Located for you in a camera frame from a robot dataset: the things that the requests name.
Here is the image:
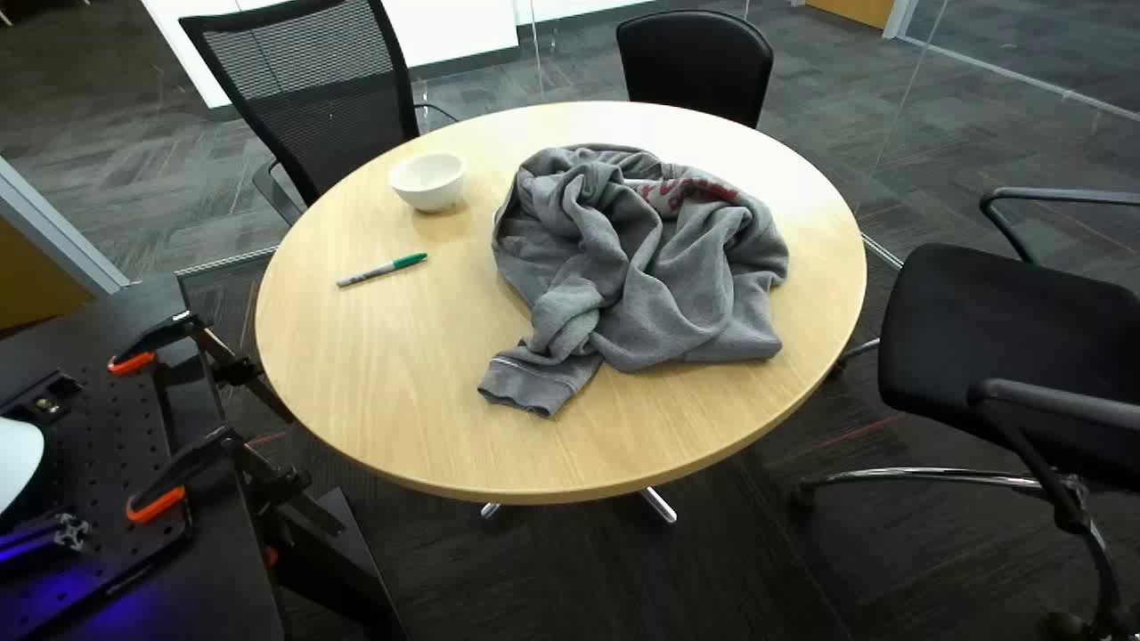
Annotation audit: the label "small metal tool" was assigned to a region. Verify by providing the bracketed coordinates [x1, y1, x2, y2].
[0, 510, 96, 570]

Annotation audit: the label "chrome table base legs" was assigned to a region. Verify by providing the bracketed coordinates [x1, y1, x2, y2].
[478, 482, 683, 530]

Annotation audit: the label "green capped grey marker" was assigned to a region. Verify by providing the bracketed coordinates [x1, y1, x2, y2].
[334, 250, 432, 293]

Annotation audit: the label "black padded office chair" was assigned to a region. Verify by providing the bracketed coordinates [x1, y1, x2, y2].
[614, 9, 777, 131]
[790, 244, 1140, 641]

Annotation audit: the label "black robot mounting stand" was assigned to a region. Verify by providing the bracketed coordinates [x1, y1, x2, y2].
[0, 247, 408, 641]

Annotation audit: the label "crumpled grey sweatshirt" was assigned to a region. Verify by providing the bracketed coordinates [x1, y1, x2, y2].
[478, 143, 795, 421]

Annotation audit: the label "orange handled black clamp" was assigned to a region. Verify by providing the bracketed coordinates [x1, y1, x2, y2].
[120, 424, 349, 541]
[105, 306, 291, 421]

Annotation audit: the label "white ceramic bowl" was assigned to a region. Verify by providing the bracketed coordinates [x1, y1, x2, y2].
[385, 151, 470, 219]

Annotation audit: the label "black mesh office chair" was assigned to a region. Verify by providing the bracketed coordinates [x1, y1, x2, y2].
[175, 0, 460, 228]
[975, 182, 1140, 269]

